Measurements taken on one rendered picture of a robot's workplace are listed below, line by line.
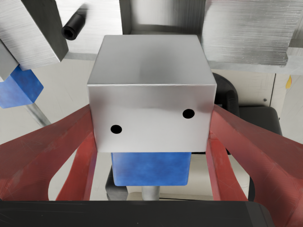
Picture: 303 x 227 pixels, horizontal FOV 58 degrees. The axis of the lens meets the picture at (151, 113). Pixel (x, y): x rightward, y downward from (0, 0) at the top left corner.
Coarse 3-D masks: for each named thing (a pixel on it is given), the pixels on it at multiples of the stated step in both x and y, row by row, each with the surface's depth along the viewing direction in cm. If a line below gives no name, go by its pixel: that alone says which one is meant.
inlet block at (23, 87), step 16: (0, 48) 25; (0, 64) 24; (16, 64) 26; (0, 80) 25; (16, 80) 26; (32, 80) 29; (0, 96) 28; (16, 96) 28; (32, 96) 28; (32, 112) 31
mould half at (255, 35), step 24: (72, 0) 17; (96, 0) 17; (216, 0) 16; (240, 0) 16; (264, 0) 16; (288, 0) 15; (96, 24) 18; (120, 24) 18; (216, 24) 17; (240, 24) 17; (264, 24) 17; (288, 24) 16; (72, 48) 20; (96, 48) 20; (216, 48) 18; (240, 48) 18; (264, 48) 18
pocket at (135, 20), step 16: (128, 0) 19; (144, 0) 19; (160, 0) 19; (176, 0) 19; (192, 0) 19; (128, 16) 20; (144, 16) 20; (160, 16) 20; (176, 16) 20; (192, 16) 20; (128, 32) 20; (144, 32) 21; (160, 32) 21; (176, 32) 21; (192, 32) 21
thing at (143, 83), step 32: (96, 64) 12; (128, 64) 12; (160, 64) 12; (192, 64) 12; (96, 96) 11; (128, 96) 11; (160, 96) 11; (192, 96) 11; (96, 128) 12; (128, 128) 12; (160, 128) 12; (192, 128) 12; (128, 160) 14; (160, 160) 15
